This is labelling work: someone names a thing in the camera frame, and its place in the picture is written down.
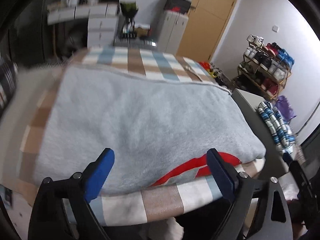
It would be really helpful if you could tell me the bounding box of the grey sweatshirt red print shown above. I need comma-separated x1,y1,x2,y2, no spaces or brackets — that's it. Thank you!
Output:
32,66,266,194

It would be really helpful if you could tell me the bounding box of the blue plaid blanket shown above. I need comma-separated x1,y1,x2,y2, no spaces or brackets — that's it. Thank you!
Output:
257,101,296,157

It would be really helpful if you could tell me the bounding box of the checkered tablecloth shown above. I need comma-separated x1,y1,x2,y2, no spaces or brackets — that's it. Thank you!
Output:
17,48,266,226

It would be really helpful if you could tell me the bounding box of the purple bag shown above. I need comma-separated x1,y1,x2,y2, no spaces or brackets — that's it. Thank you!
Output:
276,95,296,122

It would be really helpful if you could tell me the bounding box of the wooden shoe rack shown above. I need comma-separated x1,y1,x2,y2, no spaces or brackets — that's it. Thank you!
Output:
233,35,295,102

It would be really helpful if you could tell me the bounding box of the silver hard suitcase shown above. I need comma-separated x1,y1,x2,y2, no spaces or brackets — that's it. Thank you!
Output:
113,37,157,50

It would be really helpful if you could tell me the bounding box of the white drawer desk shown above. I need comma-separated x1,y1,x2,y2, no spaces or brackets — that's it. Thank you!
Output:
47,2,119,48

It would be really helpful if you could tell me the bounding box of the wooden door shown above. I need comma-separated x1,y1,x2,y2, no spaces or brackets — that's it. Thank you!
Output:
177,0,237,61

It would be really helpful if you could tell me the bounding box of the white suitcase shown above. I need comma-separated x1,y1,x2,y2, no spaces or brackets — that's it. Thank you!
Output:
156,10,189,55

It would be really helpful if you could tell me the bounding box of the black shoe box stack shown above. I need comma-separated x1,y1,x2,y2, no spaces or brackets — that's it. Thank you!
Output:
164,0,191,14

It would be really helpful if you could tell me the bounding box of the wall light switch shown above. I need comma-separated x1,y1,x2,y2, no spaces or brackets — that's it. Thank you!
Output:
272,25,279,33

